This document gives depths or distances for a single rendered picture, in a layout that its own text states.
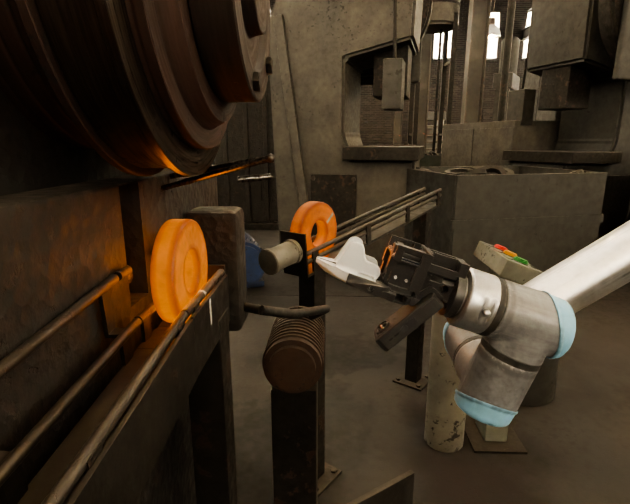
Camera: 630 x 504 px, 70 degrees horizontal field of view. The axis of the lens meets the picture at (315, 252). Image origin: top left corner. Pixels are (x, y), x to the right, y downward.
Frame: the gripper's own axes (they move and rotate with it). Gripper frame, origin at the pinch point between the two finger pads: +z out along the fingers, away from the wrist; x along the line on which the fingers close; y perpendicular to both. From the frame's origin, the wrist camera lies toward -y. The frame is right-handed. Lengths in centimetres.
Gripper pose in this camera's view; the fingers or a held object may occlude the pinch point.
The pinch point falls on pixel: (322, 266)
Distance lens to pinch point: 65.9
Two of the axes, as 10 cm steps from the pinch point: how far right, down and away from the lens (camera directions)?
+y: 3.1, -9.2, -2.4
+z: -9.5, -3.1, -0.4
